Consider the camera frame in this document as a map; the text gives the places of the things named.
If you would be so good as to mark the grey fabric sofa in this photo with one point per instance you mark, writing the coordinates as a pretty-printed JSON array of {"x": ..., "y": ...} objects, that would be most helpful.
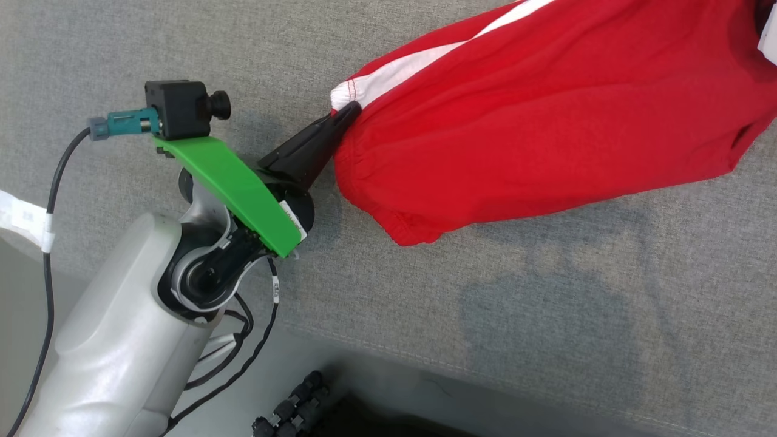
[{"x": 546, "y": 303}]

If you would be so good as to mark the red shorts white stripe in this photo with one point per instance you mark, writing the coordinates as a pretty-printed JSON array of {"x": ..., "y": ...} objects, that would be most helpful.
[{"x": 546, "y": 121}]

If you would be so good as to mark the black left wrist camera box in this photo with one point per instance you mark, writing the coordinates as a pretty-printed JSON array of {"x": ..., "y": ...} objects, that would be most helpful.
[{"x": 182, "y": 109}]

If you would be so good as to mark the dark robot base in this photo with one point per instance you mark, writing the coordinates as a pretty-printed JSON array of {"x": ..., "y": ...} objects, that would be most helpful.
[{"x": 376, "y": 425}]

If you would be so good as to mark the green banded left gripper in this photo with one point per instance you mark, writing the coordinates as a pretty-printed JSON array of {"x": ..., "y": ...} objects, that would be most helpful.
[{"x": 243, "y": 194}]

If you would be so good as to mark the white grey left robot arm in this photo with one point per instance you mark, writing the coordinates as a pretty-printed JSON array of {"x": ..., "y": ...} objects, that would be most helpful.
[{"x": 109, "y": 340}]

